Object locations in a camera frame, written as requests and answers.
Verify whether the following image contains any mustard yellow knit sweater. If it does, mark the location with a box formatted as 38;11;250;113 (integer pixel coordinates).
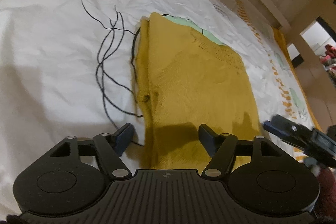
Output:
135;12;260;171

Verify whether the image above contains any white leaf-print bed sheet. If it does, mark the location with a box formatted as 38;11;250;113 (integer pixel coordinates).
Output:
1;0;314;217

